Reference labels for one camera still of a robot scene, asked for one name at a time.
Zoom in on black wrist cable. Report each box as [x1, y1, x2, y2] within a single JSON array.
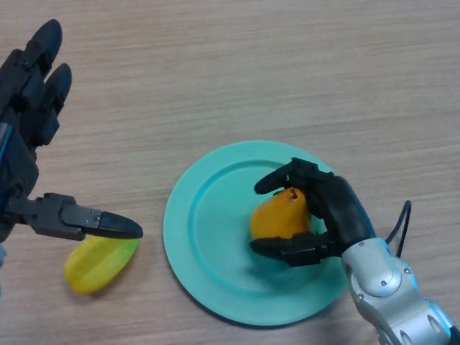
[[386, 200, 413, 258]]

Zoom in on yellow green starfruit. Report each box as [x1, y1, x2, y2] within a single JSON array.
[[63, 235, 139, 295]]

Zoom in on green round plate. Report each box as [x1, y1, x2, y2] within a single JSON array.
[[162, 139, 351, 327]]

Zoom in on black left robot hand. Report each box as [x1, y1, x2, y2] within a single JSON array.
[[0, 18, 144, 244]]

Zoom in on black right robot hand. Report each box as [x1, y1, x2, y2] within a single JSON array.
[[249, 157, 377, 268]]

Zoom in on yellow orange pear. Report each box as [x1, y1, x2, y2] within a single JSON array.
[[250, 187, 313, 241]]

